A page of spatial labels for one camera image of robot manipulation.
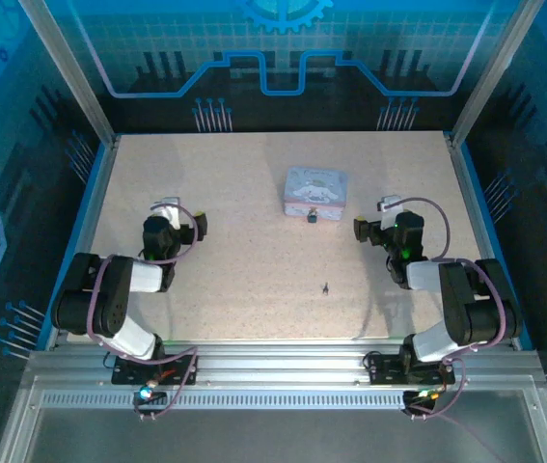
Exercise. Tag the pastel cartoon tin box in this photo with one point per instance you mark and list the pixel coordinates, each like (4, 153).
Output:
(315, 189)

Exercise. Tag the small dark key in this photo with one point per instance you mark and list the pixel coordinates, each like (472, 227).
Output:
(325, 288)

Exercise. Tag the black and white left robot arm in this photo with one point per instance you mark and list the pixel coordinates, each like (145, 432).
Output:
(109, 299)

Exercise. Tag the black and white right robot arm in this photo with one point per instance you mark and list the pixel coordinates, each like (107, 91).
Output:
(475, 313)

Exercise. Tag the black connector with blue light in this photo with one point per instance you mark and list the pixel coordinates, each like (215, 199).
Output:
(146, 396)

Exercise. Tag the grey metal front panel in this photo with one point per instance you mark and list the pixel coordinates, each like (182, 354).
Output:
(278, 434)

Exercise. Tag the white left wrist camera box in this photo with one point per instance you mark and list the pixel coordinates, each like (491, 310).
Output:
(171, 212)

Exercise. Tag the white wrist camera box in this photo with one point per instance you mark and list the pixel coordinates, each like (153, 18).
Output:
(171, 212)
(391, 202)

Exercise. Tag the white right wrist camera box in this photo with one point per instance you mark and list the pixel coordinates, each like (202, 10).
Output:
(391, 202)

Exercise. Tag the aluminium side frame rail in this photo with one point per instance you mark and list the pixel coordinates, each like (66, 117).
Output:
(475, 202)
(92, 231)

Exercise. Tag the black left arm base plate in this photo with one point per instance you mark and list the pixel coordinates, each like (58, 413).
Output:
(128, 370)

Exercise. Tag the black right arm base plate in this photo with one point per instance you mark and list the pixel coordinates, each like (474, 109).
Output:
(384, 371)

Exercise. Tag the aluminium front frame rail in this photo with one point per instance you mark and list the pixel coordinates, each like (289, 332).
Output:
(278, 362)

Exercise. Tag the aluminium frame post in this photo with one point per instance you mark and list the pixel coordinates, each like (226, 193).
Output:
(68, 67)
(490, 67)

